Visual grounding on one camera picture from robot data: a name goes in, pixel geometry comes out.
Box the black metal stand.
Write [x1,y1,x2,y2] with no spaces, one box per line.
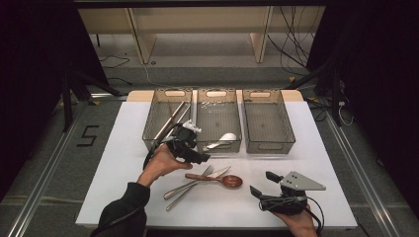
[283,58,344,127]
[60,70,125,132]

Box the aluminium floor rail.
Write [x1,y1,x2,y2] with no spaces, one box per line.
[324,112,401,237]
[6,98,90,237]

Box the person's right hand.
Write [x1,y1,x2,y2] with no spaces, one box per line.
[271,206,317,237]

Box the person's left hand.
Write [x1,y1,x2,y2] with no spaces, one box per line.
[137,143,194,188]

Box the black curtain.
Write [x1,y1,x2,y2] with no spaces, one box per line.
[0,0,112,198]

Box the beige wooden desk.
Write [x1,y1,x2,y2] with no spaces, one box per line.
[78,5,327,65]

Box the bundle of hanging black cables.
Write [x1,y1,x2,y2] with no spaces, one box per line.
[266,5,317,70]

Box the white floor cable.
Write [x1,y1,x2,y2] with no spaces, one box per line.
[141,62,160,87]

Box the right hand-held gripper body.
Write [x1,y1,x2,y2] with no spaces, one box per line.
[258,171,327,215]

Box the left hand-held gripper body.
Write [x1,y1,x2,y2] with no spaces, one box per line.
[166,119,203,164]

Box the white ceramic spoon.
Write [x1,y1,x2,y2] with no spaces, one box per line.
[202,132,238,152]

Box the black floor cable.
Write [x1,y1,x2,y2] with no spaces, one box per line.
[100,54,131,69]

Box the grey translucent plastic basket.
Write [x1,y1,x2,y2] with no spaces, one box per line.
[141,88,194,153]
[241,88,296,155]
[195,88,243,154]

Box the right hand-held gripper black cable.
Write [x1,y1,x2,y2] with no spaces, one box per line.
[303,196,326,236]

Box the white table cover sheet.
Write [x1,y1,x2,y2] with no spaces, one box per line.
[75,100,359,230]

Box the white plug with cable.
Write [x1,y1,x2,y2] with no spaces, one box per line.
[337,100,355,126]

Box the brown wooden spoon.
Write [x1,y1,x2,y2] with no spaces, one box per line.
[184,172,244,190]

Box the silver metal knife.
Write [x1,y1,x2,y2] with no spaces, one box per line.
[163,166,232,201]

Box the silver metal fork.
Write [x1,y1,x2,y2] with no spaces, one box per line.
[165,165,215,211]

